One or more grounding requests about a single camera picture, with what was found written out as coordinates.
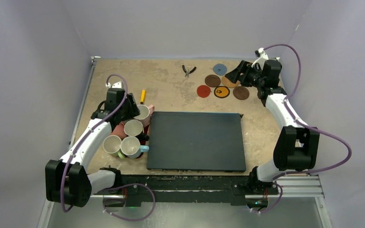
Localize dark brown wooden coaster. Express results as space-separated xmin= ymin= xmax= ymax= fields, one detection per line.
xmin=233 ymin=86 xmax=250 ymax=100

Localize blue grey coaster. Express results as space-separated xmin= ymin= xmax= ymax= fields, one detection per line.
xmin=213 ymin=63 xmax=228 ymax=76

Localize orange smiley coaster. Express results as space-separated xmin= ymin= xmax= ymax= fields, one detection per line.
xmin=213 ymin=86 xmax=230 ymax=98

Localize red apple coaster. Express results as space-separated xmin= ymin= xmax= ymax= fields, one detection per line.
xmin=196 ymin=85 xmax=211 ymax=98

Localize pink handled white mug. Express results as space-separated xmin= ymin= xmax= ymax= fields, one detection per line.
xmin=134 ymin=104 xmax=154 ymax=128

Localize black handled white mug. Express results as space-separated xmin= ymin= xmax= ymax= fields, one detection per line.
xmin=124 ymin=119 xmax=150 ymax=141

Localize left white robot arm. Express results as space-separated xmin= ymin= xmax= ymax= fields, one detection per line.
xmin=45 ymin=88 xmax=140 ymax=207

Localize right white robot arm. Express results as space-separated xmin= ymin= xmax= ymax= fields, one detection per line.
xmin=226 ymin=60 xmax=320 ymax=193

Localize salmon pink mug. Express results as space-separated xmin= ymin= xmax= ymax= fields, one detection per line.
xmin=111 ymin=123 xmax=127 ymax=140

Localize black pliers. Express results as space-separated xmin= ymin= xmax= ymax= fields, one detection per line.
xmin=182 ymin=65 xmax=197 ymax=77

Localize dark rectangular board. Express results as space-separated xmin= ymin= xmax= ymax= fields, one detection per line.
xmin=147 ymin=111 xmax=247 ymax=172

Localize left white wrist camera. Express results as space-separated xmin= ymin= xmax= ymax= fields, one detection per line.
xmin=106 ymin=81 xmax=124 ymax=89

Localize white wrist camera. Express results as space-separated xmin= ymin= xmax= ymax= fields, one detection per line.
xmin=251 ymin=47 xmax=269 ymax=68
xmin=106 ymin=81 xmax=124 ymax=89

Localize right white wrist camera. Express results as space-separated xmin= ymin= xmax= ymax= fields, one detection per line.
xmin=251 ymin=47 xmax=269 ymax=68

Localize yellow handled screwdriver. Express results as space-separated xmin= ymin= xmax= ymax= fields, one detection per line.
xmin=140 ymin=90 xmax=146 ymax=105

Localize green handled white mug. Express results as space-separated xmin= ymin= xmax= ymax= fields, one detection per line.
xmin=102 ymin=135 xmax=125 ymax=159

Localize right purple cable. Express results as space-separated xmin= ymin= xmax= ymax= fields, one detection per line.
xmin=249 ymin=44 xmax=353 ymax=215

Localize purple cable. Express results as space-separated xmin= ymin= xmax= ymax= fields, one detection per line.
xmin=249 ymin=44 xmax=353 ymax=215
xmin=59 ymin=74 xmax=157 ymax=222

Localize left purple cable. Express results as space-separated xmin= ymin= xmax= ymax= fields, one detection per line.
xmin=59 ymin=74 xmax=157 ymax=222

